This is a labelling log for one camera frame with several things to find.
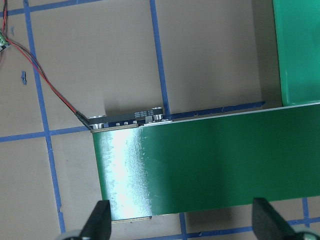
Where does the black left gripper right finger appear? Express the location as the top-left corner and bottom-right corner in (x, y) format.
(251, 197), (299, 240)

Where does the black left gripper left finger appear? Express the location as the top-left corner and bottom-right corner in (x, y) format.
(78, 200), (112, 240)

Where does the green conveyor belt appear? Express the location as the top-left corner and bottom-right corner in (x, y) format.
(92, 104), (320, 221)

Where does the green plastic tray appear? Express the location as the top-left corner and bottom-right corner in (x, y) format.
(272, 0), (320, 106)

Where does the small motor controller board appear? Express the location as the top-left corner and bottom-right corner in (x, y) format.
(0, 32), (11, 53)

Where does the red black power cable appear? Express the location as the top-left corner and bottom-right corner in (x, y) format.
(0, 0), (91, 130)

